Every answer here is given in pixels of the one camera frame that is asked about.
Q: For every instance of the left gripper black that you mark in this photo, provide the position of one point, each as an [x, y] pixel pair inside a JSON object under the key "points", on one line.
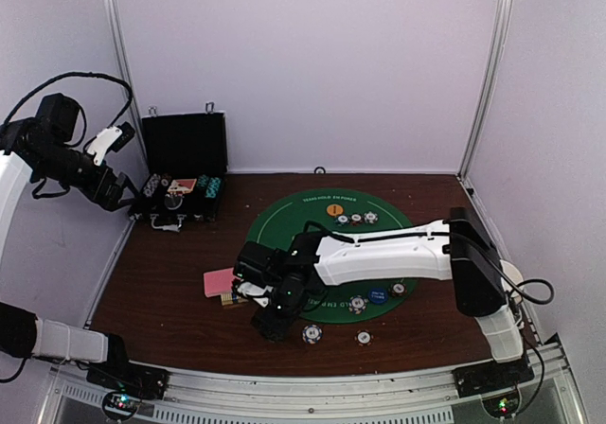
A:
{"points": [[108, 200]]}

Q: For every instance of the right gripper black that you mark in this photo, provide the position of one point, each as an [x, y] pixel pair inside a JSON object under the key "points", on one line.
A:
{"points": [[274, 328]]}

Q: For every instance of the blue tan chip stack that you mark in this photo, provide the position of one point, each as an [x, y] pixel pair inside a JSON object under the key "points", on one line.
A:
{"points": [[312, 334]]}

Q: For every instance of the brown orange chip stack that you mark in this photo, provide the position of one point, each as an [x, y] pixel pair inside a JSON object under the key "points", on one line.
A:
{"points": [[363, 338]]}

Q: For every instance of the orange big blind button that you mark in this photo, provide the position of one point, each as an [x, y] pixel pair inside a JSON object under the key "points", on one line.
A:
{"points": [[335, 210]]}

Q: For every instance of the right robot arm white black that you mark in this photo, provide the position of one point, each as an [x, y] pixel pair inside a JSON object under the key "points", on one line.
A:
{"points": [[458, 249]]}

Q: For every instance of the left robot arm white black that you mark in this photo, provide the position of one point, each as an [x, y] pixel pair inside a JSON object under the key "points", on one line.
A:
{"points": [[42, 152]]}

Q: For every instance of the blue tan chip row case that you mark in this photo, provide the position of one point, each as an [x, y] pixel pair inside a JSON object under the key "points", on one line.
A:
{"points": [[152, 184]]}

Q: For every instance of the clear round dealer puck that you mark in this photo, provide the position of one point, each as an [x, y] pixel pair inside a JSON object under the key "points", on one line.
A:
{"points": [[173, 201]]}

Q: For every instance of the playing cards in case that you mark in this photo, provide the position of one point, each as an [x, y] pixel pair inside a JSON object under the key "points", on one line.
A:
{"points": [[182, 186]]}

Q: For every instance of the red-backed card deck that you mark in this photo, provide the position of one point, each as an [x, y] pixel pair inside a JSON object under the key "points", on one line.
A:
{"points": [[218, 284]]}

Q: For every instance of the black poker chip case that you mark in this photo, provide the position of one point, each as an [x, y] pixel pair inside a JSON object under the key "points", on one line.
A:
{"points": [[185, 146]]}

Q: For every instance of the teal chip row in case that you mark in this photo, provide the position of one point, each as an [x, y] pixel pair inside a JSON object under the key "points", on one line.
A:
{"points": [[209, 186]]}

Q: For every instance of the blue small blind button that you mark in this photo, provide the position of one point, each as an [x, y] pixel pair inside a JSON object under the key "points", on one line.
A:
{"points": [[377, 295]]}

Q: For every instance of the round green poker mat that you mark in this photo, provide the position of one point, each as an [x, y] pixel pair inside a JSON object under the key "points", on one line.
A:
{"points": [[277, 225]]}

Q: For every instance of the stacked white bowls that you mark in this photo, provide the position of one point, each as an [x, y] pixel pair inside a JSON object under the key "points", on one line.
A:
{"points": [[510, 275]]}

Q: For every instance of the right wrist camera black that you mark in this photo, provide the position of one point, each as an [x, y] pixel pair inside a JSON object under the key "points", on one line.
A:
{"points": [[259, 264]]}

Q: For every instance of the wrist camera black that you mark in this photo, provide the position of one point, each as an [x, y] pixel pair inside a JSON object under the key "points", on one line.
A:
{"points": [[59, 114], [259, 264]]}

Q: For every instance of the silver case handle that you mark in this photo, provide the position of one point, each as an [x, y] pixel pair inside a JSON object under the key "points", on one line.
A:
{"points": [[167, 226]]}

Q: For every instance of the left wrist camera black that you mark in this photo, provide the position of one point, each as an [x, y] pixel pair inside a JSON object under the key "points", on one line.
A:
{"points": [[59, 114]]}

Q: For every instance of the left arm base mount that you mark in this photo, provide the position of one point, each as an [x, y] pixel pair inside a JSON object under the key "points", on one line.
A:
{"points": [[127, 389]]}

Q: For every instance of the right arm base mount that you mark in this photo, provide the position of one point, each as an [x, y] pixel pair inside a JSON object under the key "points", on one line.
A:
{"points": [[497, 384]]}

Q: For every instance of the aluminium front rail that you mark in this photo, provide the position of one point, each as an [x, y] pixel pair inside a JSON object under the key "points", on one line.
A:
{"points": [[423, 396]]}

